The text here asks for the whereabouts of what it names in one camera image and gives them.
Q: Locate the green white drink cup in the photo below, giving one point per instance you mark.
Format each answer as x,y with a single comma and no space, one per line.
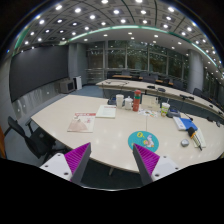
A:
164,109

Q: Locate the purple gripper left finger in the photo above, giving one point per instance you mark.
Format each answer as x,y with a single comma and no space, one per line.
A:
77,160

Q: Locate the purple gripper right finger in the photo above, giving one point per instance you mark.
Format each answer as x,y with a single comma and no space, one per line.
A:
146,162

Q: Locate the small grey computer mouse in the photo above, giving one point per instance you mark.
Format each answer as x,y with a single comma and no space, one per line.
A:
184,143

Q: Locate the white booklet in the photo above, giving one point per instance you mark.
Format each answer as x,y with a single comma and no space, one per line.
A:
106,111

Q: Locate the grey cabinet box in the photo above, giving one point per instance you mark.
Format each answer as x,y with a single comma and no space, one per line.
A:
67,86

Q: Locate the red cover magazine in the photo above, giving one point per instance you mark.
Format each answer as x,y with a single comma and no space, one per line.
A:
82,123

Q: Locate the large dark wall screen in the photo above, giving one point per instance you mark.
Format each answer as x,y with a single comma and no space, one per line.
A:
37,67

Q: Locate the black office chair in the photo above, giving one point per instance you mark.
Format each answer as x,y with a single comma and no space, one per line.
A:
40,143

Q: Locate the round teal mouse pad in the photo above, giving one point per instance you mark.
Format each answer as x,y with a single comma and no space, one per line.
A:
144,139

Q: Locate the long curved rear desk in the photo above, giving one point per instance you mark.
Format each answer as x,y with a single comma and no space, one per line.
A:
157,90

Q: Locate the white keyboard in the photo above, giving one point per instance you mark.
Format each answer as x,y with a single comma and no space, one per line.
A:
199,139

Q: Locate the white card stand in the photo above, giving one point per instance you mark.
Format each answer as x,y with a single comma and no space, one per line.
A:
149,102

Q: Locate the white ceramic teapot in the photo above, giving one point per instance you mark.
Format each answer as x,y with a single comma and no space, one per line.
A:
128,103

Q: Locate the white paper cup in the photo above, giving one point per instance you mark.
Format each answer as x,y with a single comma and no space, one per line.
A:
119,100

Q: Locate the red thermos bottle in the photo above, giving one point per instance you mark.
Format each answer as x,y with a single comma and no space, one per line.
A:
136,100

